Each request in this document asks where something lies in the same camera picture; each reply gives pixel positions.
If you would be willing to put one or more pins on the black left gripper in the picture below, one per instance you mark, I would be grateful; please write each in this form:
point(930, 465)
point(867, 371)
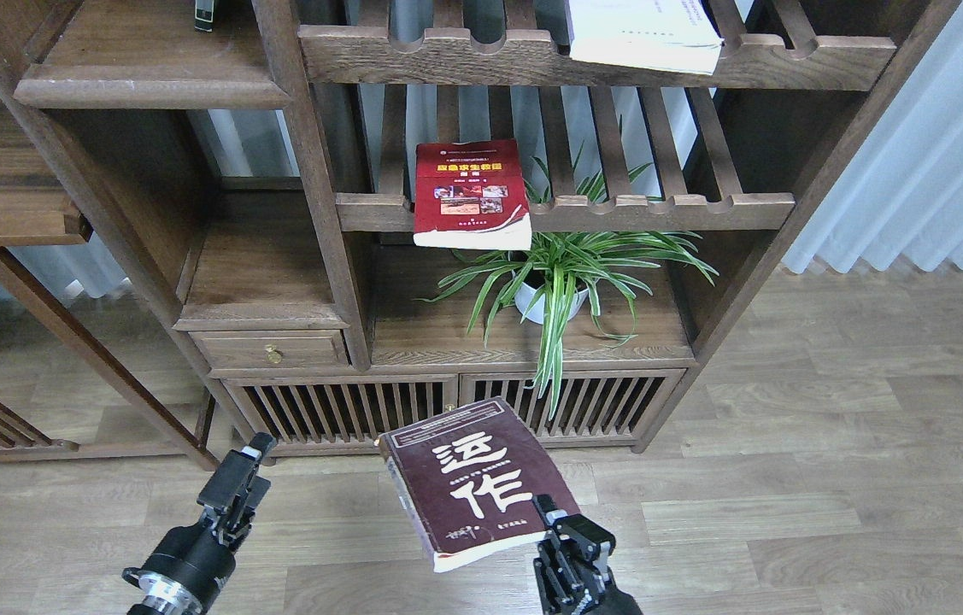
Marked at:
point(188, 569)

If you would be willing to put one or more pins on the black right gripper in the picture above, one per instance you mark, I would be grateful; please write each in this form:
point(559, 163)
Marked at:
point(571, 570)

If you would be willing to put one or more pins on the dark maroon book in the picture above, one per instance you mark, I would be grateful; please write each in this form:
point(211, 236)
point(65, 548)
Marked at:
point(467, 478)

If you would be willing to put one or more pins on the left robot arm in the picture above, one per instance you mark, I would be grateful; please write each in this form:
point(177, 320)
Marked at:
point(189, 567)

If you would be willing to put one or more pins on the small dark object on shelf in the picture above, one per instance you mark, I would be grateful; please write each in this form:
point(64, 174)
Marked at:
point(203, 13)

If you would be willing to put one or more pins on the white book on top shelf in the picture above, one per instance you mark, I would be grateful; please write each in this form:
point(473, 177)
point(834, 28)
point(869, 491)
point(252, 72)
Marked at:
point(672, 36)

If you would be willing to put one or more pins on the left slatted cabinet door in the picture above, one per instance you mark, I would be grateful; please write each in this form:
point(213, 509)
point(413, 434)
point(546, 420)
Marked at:
point(339, 415)

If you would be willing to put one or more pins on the slatted cabinet door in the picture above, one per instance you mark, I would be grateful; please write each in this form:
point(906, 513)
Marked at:
point(339, 415)
point(612, 407)

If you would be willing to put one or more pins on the right slatted cabinet door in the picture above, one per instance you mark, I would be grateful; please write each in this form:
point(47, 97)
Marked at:
point(612, 407)

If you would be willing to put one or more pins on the small wooden drawer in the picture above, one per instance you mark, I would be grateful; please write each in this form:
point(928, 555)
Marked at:
point(250, 350)

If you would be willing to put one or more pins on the white plant pot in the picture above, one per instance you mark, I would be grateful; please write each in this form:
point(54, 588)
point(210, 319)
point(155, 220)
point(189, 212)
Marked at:
point(536, 311)

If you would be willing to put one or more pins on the green spider plant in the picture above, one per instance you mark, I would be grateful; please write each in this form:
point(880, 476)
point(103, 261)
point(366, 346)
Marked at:
point(566, 259)

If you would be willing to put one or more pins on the dark wooden bookshelf cabinet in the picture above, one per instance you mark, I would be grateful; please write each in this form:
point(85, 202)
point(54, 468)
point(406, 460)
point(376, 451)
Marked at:
point(260, 177)

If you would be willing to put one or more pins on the red paperback book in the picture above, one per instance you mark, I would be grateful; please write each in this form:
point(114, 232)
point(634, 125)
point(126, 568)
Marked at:
point(471, 196)

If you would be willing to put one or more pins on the wooden side table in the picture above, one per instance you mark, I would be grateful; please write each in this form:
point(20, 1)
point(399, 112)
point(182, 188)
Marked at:
point(36, 210)

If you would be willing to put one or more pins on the white curtain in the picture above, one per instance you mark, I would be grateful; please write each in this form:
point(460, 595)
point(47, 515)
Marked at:
point(902, 195)

